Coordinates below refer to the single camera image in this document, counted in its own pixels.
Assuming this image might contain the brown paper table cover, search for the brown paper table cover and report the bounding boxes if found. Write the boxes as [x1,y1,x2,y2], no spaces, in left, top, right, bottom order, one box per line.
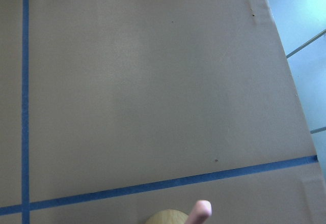
[1,0,325,223]

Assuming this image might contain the pink chopstick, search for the pink chopstick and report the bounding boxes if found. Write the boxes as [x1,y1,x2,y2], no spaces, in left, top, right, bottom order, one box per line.
[185,200,212,224]

